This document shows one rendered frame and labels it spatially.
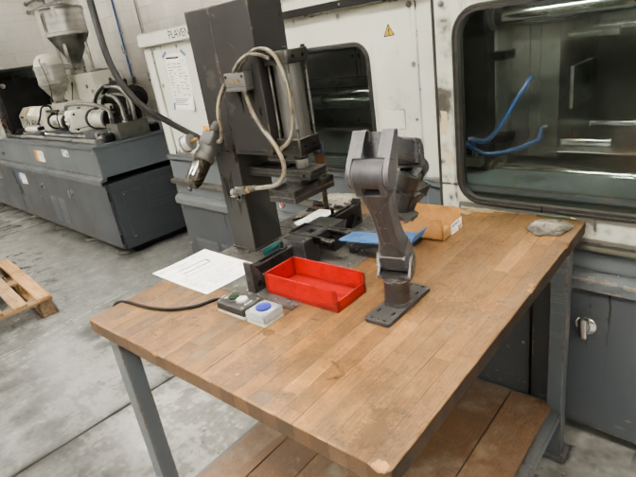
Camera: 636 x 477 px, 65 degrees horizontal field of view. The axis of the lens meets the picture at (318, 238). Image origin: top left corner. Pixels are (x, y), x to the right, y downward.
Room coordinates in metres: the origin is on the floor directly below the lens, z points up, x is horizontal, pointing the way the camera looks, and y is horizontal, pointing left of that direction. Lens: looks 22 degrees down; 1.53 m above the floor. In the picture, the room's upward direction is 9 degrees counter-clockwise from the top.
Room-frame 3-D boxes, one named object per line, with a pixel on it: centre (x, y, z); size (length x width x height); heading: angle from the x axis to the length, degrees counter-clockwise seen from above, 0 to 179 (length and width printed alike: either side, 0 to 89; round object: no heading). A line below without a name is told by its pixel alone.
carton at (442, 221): (1.53, -0.33, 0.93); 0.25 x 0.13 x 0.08; 47
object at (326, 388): (1.32, -0.08, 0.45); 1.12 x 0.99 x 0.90; 137
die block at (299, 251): (1.46, 0.01, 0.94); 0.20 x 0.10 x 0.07; 137
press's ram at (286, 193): (1.50, 0.07, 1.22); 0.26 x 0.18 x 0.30; 47
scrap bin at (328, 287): (1.20, 0.03, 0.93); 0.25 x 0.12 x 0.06; 47
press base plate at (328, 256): (1.53, 0.05, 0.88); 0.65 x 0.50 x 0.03; 137
